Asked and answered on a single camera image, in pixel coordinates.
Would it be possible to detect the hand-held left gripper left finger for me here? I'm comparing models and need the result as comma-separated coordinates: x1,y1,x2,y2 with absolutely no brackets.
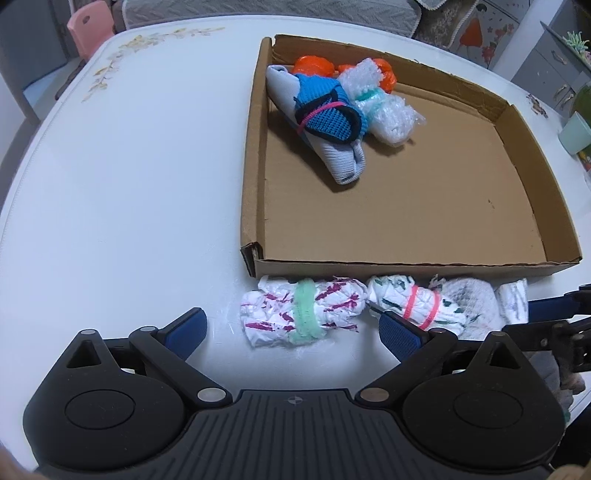
50,307,232,409

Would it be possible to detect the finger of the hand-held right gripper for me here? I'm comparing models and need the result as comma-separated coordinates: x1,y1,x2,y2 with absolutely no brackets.
502,318,591,374
529,285,591,320

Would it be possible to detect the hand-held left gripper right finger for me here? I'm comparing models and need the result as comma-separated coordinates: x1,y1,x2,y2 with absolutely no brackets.
353,311,536,409

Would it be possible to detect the small white printed cloth bundle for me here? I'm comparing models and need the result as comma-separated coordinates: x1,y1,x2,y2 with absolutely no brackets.
496,279,529,324

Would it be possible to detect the grey sock bundle purple band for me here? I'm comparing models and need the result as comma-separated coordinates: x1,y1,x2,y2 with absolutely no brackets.
529,353,561,409

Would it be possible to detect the green print cloth bundle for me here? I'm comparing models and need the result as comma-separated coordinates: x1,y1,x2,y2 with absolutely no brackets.
366,275,467,335

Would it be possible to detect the grey white towel bundle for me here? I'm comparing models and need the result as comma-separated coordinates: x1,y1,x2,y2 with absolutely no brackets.
429,274,504,340

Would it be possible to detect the purple print cloth bundle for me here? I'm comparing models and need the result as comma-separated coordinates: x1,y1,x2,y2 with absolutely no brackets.
239,275,370,348

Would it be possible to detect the shallow cardboard box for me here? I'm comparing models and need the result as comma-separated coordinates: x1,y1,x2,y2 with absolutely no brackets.
240,34,583,280

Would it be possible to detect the light green cup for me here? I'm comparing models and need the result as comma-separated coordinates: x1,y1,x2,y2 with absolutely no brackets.
558,111,591,155

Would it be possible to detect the green glass jar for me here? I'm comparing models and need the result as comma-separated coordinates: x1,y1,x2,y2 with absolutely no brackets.
570,83,591,116

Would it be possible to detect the bubble wrap bundle green band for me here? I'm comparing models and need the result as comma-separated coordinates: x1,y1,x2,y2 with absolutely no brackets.
355,88,426,146

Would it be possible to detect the grey blue sock bundle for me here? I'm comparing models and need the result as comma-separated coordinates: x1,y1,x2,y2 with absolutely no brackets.
265,65,370,186

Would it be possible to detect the grey drawer cabinet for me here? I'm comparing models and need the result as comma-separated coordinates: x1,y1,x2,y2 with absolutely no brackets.
510,21,591,116

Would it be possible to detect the orange plastic bundle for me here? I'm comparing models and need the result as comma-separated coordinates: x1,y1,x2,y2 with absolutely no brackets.
374,58,398,90
293,55,335,79

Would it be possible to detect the pink plastic chair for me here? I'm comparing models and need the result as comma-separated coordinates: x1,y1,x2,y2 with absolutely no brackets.
67,0,116,61

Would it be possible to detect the grey quilted sofa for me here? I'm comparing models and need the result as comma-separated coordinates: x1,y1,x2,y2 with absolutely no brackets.
122,0,419,38

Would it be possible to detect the wall poster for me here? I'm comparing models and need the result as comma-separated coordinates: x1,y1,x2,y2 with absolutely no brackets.
448,0,520,70

